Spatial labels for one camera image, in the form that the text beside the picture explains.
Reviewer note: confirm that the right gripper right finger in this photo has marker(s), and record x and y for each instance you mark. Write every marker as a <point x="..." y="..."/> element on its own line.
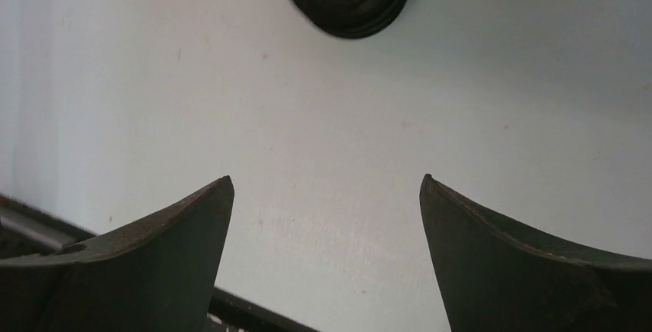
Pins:
<point x="497" y="274"/>

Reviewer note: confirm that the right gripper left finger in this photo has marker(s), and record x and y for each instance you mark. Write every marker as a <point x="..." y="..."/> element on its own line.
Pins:
<point x="154" y="274"/>

